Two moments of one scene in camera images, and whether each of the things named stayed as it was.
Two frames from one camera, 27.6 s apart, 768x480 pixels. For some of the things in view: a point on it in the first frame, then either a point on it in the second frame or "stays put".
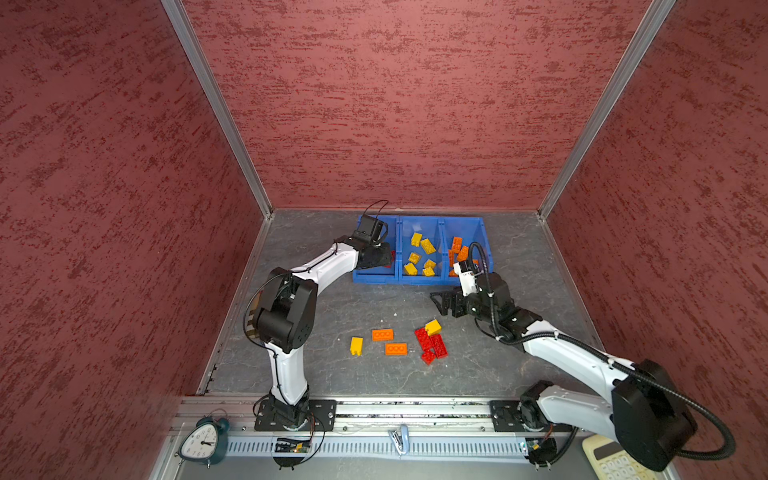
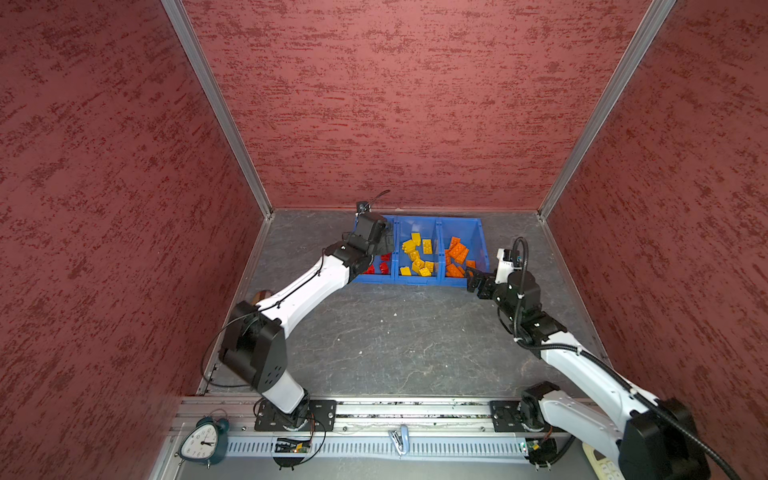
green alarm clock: (207, 441) stays put
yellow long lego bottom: (427, 246) to (409, 246)
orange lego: (457, 244) stays put
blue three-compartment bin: (426, 248) stays put
